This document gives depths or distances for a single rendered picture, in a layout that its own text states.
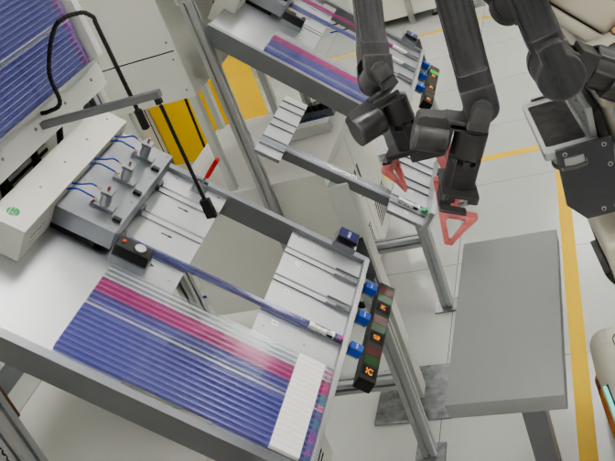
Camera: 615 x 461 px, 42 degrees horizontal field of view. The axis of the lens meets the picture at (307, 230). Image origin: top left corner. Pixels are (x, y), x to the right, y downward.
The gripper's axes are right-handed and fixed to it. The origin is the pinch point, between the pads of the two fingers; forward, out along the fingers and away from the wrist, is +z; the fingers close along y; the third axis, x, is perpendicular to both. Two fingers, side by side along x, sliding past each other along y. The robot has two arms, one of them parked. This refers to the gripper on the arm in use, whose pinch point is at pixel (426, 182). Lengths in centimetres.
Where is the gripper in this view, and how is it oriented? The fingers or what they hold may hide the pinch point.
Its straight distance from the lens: 167.1
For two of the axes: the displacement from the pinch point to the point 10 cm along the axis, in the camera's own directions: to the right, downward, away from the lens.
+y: 8.6, -1.8, -4.8
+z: 4.1, 8.1, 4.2
